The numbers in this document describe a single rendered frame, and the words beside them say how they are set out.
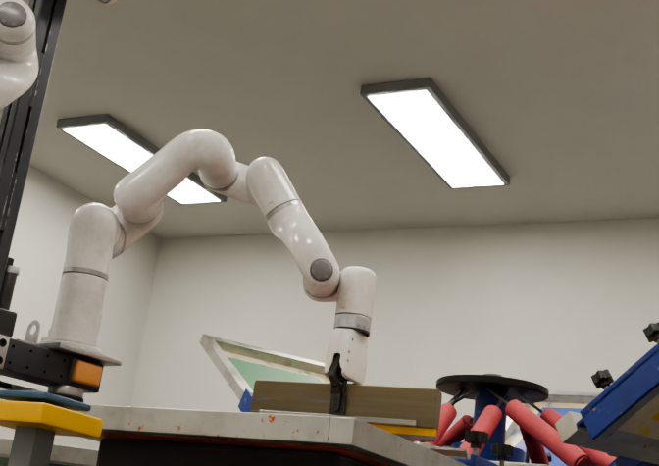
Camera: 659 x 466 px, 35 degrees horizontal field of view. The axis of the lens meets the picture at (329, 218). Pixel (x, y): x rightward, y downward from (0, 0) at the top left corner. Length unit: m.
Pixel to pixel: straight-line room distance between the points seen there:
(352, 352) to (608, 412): 0.54
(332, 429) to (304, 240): 0.68
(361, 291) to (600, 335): 4.34
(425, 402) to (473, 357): 4.55
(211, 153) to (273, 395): 0.52
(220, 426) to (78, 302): 0.65
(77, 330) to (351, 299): 0.55
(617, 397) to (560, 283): 4.32
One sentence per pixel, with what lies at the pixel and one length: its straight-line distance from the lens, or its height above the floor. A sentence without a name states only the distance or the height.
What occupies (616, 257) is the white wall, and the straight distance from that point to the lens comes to 6.48.
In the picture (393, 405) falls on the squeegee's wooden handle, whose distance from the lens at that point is 2.03.
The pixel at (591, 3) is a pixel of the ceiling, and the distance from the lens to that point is 4.28.
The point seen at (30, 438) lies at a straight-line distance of 1.52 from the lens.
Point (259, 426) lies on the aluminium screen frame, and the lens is 1.54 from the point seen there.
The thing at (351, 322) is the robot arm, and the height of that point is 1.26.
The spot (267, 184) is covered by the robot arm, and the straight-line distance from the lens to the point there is 2.17.
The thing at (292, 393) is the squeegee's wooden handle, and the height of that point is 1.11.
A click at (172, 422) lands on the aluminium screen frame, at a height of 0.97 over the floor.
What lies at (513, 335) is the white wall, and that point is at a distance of 6.50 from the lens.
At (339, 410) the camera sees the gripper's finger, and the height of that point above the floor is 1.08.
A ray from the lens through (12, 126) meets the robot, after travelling 2.13.
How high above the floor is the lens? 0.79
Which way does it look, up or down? 19 degrees up
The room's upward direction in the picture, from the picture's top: 7 degrees clockwise
